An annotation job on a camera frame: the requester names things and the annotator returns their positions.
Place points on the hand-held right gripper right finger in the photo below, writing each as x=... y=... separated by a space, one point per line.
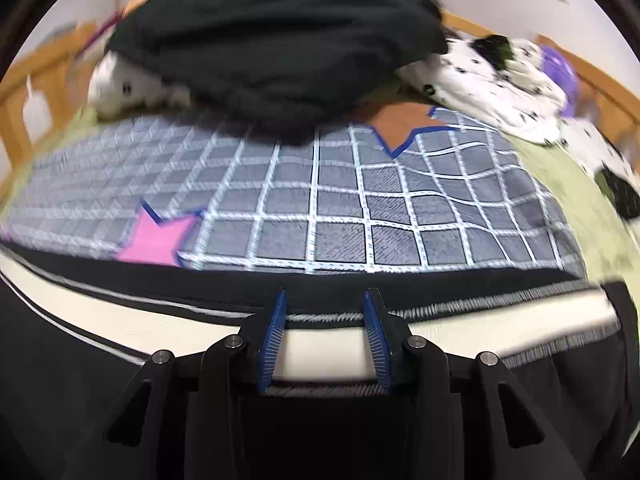
x=376 y=345

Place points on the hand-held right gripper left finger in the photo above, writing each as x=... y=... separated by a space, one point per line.
x=272 y=345

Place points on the black pants with white waistband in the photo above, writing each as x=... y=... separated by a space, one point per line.
x=150 y=320

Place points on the grey grid blanket with stars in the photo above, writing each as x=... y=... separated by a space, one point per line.
x=300 y=210

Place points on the white floral blanket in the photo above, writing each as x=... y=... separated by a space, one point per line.
x=490 y=90

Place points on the white floral pillow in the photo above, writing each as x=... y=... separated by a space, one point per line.
x=585 y=140

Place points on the dark padded jacket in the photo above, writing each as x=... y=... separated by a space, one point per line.
x=275 y=50

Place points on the purple plush toy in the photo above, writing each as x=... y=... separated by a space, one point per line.
x=562 y=67

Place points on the wooden bed frame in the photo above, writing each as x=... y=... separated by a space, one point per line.
x=20 y=110

